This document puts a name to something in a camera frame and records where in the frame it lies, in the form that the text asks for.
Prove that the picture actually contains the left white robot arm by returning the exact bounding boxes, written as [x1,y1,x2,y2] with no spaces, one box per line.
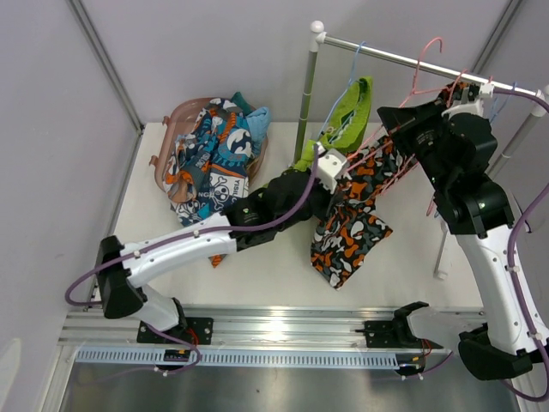
[96,171,334,343]

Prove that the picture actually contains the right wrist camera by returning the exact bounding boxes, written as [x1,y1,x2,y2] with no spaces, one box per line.
[442,82,494,118]

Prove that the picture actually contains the purple cable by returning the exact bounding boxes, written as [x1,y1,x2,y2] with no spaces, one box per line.
[63,143,321,306]
[491,81,549,400]

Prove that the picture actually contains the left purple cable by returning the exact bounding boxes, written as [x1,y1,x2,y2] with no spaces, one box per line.
[63,143,321,306]

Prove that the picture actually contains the light blue shorts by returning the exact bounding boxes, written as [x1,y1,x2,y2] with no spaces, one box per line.
[246,106,271,158]

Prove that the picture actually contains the metal clothes rack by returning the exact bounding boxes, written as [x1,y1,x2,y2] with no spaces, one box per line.
[293,19,549,280]

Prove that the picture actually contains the orange grey camouflage shorts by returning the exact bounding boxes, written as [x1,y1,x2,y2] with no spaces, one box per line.
[309,81,473,291]

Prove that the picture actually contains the slotted cable duct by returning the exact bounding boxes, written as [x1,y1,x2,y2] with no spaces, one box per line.
[75,347,400,370]

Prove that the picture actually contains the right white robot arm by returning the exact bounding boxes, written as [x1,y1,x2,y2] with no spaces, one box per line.
[377,100,548,380]

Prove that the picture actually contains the pink translucent plastic basin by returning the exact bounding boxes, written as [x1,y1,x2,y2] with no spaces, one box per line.
[148,97,270,198]

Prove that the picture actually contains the lime green shorts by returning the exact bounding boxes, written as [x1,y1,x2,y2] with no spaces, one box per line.
[317,76,373,165]

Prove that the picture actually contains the light blue hanger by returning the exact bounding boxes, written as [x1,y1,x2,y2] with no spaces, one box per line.
[317,41,367,141]
[489,95,510,124]

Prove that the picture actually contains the orange blue patterned shorts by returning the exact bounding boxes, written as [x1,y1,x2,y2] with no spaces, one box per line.
[165,97,254,270]

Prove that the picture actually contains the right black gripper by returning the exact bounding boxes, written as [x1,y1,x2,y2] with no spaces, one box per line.
[377,99,454,191]

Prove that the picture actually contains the teal green shorts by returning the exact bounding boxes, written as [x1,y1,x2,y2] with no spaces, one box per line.
[230,92,256,117]

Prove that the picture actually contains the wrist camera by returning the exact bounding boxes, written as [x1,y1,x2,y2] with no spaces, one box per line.
[442,82,494,118]
[313,142,347,194]

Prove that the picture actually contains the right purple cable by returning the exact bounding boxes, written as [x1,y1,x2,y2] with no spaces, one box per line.
[491,81,549,400]

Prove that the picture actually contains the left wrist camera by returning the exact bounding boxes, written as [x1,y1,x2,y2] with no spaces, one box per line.
[313,142,347,194]

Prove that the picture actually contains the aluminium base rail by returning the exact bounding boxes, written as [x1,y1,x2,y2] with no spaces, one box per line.
[57,305,395,350]

